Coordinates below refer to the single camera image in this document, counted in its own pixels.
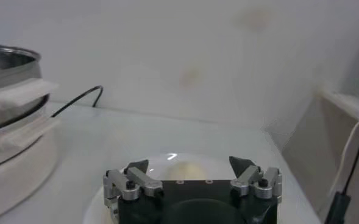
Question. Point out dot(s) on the cream electric cooker base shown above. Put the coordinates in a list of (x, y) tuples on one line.
[(17, 170)]

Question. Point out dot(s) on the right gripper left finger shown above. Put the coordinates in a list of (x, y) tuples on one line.
[(142, 180)]

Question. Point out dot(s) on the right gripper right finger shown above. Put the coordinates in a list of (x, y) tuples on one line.
[(247, 179)]

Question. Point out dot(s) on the round white plate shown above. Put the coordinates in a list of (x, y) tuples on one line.
[(289, 198)]

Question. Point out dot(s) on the stainless steel steamer pot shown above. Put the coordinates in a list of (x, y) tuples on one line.
[(8, 79)]

